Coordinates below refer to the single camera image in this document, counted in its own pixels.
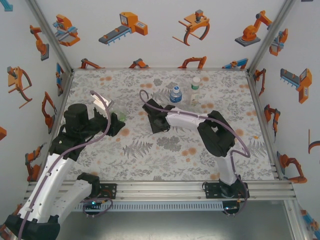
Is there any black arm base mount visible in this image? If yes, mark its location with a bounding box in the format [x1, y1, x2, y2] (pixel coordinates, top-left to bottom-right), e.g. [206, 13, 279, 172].
[99, 183, 118, 201]
[203, 181, 225, 200]

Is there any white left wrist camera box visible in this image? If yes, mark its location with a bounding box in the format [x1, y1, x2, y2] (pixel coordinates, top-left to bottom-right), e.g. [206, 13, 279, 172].
[89, 90, 115, 111]

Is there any clear bottle blue label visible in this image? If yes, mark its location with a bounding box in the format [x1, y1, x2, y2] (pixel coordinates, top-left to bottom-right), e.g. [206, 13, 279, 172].
[169, 84, 182, 104]

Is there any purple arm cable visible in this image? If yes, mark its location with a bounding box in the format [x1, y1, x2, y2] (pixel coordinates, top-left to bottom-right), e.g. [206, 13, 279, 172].
[138, 89, 252, 219]
[16, 90, 114, 240]

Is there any floral printed tablecloth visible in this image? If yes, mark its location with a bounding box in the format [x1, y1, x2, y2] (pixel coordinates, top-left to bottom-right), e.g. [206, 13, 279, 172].
[53, 69, 280, 182]

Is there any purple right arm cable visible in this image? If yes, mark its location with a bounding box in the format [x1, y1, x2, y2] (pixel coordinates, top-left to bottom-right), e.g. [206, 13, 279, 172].
[138, 89, 252, 219]

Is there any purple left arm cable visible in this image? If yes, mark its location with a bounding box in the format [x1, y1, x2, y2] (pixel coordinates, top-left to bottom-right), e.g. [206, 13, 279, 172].
[16, 90, 114, 240]

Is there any clear bottle green white label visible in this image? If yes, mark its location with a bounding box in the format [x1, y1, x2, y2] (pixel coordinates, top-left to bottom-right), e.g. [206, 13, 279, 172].
[186, 76, 202, 108]

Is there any wide aluminium frame rail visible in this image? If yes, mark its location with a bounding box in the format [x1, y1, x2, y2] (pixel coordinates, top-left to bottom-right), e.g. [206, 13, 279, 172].
[27, 179, 296, 201]

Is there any aluminium frame post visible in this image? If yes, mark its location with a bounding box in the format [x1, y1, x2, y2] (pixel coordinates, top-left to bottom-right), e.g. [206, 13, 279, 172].
[246, 0, 298, 73]
[26, 0, 75, 73]
[283, 199, 316, 240]

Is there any grey metal base plate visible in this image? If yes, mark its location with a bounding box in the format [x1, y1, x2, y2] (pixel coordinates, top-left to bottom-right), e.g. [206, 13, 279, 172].
[59, 211, 291, 240]

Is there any slotted grey cable tray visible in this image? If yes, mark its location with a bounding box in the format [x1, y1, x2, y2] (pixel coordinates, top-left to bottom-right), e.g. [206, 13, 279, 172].
[74, 201, 224, 213]

